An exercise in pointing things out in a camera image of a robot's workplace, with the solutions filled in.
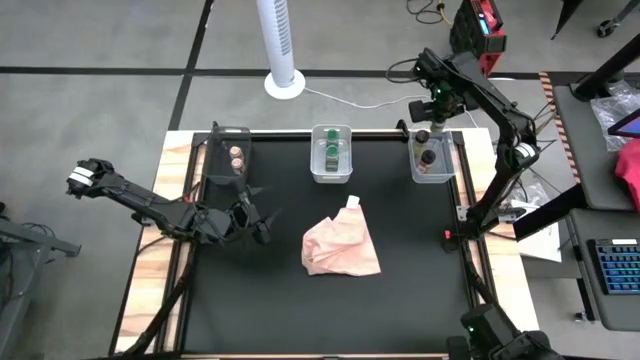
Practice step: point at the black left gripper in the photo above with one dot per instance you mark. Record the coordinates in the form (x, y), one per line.
(245, 217)

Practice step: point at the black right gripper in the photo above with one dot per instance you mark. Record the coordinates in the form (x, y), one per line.
(440, 102)

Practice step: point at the small glass jar orange label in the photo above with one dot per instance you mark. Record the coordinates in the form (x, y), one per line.
(238, 165)

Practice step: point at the red spice jar black lid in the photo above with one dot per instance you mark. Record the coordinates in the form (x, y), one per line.
(427, 159)

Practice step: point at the green label spice jar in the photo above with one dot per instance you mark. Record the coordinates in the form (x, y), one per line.
(332, 135)
(331, 152)

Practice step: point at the black neighbour robot arm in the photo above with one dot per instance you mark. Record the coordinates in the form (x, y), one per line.
(490, 330)

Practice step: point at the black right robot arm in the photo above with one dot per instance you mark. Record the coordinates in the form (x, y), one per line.
(505, 115)

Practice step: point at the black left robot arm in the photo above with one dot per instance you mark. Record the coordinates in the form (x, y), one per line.
(140, 197)

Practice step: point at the grey translucent plastic bin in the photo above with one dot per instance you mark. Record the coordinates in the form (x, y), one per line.
(220, 172)

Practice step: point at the white translucent plastic bin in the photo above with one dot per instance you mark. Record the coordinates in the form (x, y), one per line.
(320, 172)

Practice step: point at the clear plastic bin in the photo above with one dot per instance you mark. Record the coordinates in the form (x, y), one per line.
(445, 172)

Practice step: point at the red black power station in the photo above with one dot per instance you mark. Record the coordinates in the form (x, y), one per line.
(487, 30)

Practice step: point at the pink cloth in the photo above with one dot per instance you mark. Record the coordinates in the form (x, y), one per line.
(340, 245)

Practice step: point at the striped hazard tape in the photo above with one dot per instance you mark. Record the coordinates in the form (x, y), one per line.
(559, 125)

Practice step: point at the black bar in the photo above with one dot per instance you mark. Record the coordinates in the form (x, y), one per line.
(550, 212)

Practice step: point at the grey desk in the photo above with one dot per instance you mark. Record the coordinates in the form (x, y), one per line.
(580, 300)
(590, 165)

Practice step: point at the clear plastic bag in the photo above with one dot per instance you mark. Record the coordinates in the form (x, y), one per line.
(607, 107)

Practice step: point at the white tower fan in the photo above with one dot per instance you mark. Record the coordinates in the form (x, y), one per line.
(277, 40)

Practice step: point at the black pole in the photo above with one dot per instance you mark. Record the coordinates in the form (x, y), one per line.
(610, 65)

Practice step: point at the white paper sheet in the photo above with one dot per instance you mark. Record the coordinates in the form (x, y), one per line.
(542, 247)

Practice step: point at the black chair base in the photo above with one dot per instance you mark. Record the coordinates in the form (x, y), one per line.
(607, 27)

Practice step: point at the tablet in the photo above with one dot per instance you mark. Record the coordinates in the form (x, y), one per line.
(629, 126)

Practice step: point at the red cloth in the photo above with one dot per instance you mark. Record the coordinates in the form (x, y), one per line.
(631, 175)

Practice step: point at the grey metal stand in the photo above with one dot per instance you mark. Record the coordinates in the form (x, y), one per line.
(30, 240)

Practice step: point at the backlit black keyboard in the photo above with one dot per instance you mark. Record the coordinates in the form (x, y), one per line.
(617, 270)

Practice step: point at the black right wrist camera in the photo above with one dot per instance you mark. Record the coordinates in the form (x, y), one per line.
(420, 110)

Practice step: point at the black aluminium rig frame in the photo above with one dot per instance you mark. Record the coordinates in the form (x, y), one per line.
(280, 136)

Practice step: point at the silver metal bracket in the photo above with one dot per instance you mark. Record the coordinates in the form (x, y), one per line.
(462, 213)

